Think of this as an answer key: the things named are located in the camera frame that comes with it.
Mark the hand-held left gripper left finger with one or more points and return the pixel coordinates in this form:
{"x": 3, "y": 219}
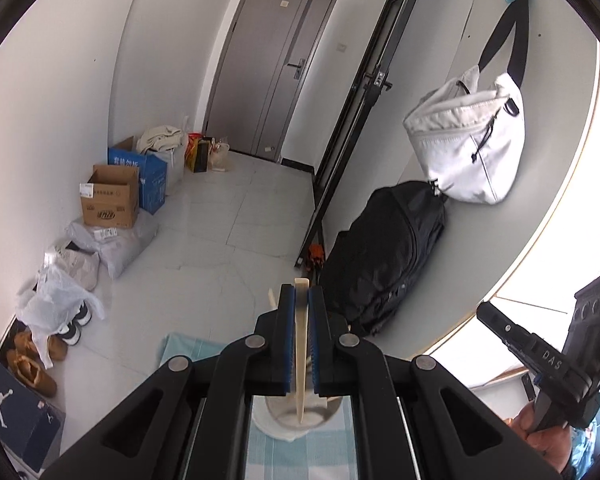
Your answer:
{"x": 285, "y": 335}

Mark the black paper bag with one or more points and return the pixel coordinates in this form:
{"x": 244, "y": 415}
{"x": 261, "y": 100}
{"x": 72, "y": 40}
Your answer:
{"x": 201, "y": 157}

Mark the beige mailer bag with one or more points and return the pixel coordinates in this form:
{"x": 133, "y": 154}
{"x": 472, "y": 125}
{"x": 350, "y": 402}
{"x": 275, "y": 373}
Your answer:
{"x": 77, "y": 267}

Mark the black backpack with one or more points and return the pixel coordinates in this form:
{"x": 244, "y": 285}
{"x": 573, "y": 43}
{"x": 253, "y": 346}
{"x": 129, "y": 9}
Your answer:
{"x": 385, "y": 260}

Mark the beige cloth bag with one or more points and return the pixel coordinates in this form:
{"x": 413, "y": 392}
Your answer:
{"x": 160, "y": 137}

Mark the grey door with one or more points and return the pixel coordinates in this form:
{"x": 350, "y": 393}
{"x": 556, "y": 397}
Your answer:
{"x": 260, "y": 70}

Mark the beige plastic bag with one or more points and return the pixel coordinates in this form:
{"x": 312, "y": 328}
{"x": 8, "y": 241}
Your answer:
{"x": 220, "y": 155}

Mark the white sling bag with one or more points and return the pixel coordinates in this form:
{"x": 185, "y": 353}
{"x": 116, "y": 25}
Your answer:
{"x": 465, "y": 150}

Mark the dark blue shoe box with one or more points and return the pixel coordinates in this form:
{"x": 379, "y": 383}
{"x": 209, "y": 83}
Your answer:
{"x": 10, "y": 410}

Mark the brown slipper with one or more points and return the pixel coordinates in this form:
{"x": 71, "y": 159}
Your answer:
{"x": 56, "y": 347}
{"x": 32, "y": 375}
{"x": 24, "y": 342}

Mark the black framed glass door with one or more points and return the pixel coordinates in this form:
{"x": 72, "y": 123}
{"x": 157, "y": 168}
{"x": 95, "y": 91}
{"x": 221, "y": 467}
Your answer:
{"x": 365, "y": 110}

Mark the blue cardboard box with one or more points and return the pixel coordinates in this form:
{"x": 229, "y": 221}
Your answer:
{"x": 152, "y": 185}

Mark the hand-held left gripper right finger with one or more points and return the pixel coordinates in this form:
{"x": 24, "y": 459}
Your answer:
{"x": 321, "y": 340}

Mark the teal checkered tablecloth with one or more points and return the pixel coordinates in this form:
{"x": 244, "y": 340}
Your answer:
{"x": 300, "y": 460}

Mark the grey mailer bag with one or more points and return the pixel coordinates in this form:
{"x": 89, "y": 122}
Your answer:
{"x": 120, "y": 250}

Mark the white plastic bag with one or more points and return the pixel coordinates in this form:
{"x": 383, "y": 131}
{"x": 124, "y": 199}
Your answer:
{"x": 55, "y": 305}

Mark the white grey utensil holder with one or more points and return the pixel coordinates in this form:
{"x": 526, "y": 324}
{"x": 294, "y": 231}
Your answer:
{"x": 280, "y": 422}

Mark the black white sneaker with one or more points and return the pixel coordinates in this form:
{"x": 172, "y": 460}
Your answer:
{"x": 82, "y": 316}
{"x": 70, "y": 335}

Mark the brown cardboard box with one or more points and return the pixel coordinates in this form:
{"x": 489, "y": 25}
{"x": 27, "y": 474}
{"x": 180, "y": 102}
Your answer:
{"x": 107, "y": 205}

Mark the red snack bag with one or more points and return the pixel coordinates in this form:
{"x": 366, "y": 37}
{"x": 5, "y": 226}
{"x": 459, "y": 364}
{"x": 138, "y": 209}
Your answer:
{"x": 192, "y": 145}

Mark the person's right hand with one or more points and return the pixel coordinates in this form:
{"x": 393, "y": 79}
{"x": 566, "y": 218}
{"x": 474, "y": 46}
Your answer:
{"x": 550, "y": 447}

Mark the orange black tool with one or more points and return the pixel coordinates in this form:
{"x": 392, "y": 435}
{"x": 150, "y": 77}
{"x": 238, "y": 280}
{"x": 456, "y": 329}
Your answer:
{"x": 314, "y": 255}

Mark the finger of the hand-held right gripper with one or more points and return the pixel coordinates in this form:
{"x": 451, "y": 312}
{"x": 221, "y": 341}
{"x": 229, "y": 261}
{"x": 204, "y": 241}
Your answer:
{"x": 502, "y": 330}

